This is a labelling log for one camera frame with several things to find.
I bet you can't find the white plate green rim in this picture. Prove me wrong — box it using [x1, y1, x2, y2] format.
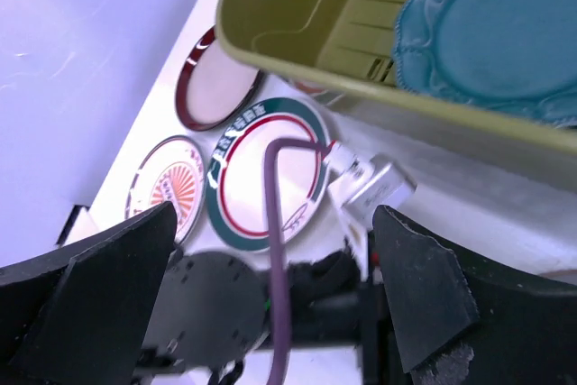
[206, 97, 331, 252]

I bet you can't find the olive green plastic bin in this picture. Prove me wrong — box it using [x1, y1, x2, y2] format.
[216, 0, 576, 155]

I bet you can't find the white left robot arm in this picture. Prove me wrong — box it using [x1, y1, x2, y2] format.
[132, 250, 389, 384]

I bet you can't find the white plate orange sunburst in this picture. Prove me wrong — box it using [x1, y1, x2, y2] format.
[124, 135, 206, 243]

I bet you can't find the teal scalloped plate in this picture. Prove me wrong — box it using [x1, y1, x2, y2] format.
[392, 0, 576, 128]

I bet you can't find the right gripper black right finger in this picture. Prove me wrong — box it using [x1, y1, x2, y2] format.
[373, 206, 576, 384]

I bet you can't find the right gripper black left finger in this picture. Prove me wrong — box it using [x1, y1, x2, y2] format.
[1, 202, 177, 384]

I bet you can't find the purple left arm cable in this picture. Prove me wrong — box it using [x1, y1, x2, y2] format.
[263, 138, 334, 385]

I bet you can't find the dark red rimmed plate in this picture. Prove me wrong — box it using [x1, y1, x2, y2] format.
[175, 27, 265, 131]

